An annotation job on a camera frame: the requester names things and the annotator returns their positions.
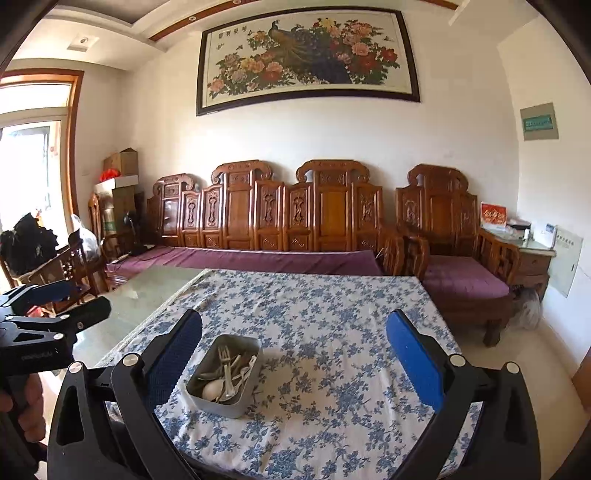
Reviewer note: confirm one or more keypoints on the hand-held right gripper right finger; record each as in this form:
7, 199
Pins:
411, 355

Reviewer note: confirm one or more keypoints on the red card sign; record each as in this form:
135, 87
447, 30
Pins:
493, 214

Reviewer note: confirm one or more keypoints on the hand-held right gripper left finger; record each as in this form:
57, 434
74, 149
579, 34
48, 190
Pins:
175, 353

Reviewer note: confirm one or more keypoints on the framed peacock painting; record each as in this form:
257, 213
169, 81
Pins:
304, 53

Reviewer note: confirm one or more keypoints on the white ceramic soup spoon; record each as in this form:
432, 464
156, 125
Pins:
212, 391

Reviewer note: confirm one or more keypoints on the black desk lamp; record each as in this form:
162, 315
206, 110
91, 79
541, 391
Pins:
135, 226

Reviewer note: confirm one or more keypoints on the metal fork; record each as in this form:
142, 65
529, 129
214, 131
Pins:
224, 357

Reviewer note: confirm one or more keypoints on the black cloth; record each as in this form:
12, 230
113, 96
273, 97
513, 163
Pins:
27, 244

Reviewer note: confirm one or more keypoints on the rectangular metal container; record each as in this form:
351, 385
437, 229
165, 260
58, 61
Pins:
217, 408

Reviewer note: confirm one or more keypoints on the open cardboard box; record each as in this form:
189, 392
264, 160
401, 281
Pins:
122, 161

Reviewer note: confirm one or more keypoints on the grey wall panel box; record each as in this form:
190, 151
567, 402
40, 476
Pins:
539, 122

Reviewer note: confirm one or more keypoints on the blue floral tablecloth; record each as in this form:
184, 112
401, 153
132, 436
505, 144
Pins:
323, 323

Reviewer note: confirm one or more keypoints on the clear plastic bag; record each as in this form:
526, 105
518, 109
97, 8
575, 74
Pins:
87, 237

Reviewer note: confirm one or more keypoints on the long purple sofa cushion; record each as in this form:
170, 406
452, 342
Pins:
277, 261

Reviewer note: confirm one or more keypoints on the person's left hand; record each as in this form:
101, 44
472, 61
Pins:
27, 406

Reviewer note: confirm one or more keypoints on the wooden chair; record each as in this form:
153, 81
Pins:
69, 267

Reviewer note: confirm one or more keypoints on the purple armchair cushion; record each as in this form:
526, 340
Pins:
461, 274

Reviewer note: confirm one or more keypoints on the tall brown cardboard box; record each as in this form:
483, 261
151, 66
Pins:
117, 212

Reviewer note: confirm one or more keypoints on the wooden side table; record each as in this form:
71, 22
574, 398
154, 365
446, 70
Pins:
531, 263

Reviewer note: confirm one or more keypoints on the white wall panel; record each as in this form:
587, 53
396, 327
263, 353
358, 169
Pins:
567, 261

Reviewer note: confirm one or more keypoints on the red decoration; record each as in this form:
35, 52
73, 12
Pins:
110, 174

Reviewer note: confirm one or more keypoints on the white flat box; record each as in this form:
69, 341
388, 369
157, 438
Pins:
117, 183

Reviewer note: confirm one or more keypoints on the ceiling light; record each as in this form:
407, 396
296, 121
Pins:
82, 43

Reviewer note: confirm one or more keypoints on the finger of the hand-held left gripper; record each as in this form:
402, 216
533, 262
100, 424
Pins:
51, 291
87, 310

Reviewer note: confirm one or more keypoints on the white plastic bag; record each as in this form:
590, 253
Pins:
527, 309

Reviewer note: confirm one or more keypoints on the carved wooden sofa bench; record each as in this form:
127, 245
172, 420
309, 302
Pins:
240, 212

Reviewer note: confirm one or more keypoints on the wooden window frame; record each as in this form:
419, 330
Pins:
76, 138

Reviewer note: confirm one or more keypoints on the carved wooden armchair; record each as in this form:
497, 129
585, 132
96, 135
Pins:
438, 207

